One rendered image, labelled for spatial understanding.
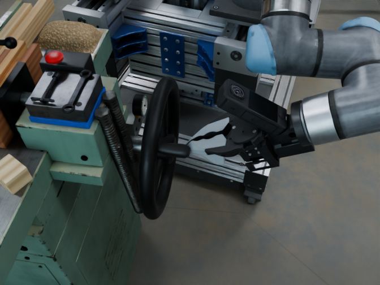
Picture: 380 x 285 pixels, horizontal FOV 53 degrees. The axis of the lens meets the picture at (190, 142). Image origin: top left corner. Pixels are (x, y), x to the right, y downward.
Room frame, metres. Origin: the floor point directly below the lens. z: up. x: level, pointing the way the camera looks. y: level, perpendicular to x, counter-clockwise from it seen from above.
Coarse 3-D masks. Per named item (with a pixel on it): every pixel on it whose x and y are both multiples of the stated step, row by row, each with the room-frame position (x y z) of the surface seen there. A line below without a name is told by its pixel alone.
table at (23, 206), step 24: (96, 48) 0.70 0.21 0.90; (96, 72) 0.65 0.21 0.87; (24, 144) 0.42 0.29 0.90; (48, 168) 0.39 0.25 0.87; (72, 168) 0.39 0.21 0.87; (96, 168) 0.39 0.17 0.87; (0, 192) 0.32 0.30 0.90; (24, 192) 0.32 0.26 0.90; (0, 216) 0.28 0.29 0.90; (24, 216) 0.29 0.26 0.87; (0, 240) 0.24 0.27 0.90; (0, 264) 0.21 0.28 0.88
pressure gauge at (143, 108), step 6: (138, 96) 0.76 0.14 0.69; (144, 96) 0.76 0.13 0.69; (132, 102) 0.75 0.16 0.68; (138, 102) 0.74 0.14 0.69; (144, 102) 0.76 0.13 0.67; (132, 108) 0.74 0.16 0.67; (138, 108) 0.73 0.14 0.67; (144, 108) 0.76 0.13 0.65; (138, 114) 0.73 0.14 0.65; (144, 114) 0.75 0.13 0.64
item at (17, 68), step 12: (12, 72) 0.50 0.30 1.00; (24, 72) 0.51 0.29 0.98; (12, 84) 0.47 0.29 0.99; (24, 84) 0.50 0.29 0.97; (0, 96) 0.44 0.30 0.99; (12, 96) 0.46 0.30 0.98; (24, 96) 0.48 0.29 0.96; (0, 108) 0.44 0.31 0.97; (12, 108) 0.45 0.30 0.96; (24, 108) 0.48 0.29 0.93; (12, 120) 0.44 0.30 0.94
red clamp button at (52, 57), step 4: (52, 52) 0.52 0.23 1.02; (56, 52) 0.52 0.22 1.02; (60, 52) 0.52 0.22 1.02; (48, 56) 0.51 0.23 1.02; (52, 56) 0.51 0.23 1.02; (56, 56) 0.51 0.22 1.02; (60, 56) 0.51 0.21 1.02; (48, 60) 0.50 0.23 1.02; (52, 60) 0.50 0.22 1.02; (56, 60) 0.50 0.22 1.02; (60, 60) 0.50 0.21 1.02
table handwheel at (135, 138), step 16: (160, 80) 0.54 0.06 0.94; (160, 96) 0.49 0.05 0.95; (176, 96) 0.60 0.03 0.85; (160, 112) 0.45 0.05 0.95; (176, 112) 0.60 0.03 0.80; (144, 128) 0.43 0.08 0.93; (160, 128) 0.43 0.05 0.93; (176, 128) 0.59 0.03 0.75; (144, 144) 0.40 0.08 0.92; (144, 160) 0.38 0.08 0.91; (160, 160) 0.45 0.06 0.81; (144, 176) 0.36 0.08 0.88; (144, 192) 0.35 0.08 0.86; (160, 192) 0.45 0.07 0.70; (144, 208) 0.34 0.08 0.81; (160, 208) 0.39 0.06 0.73
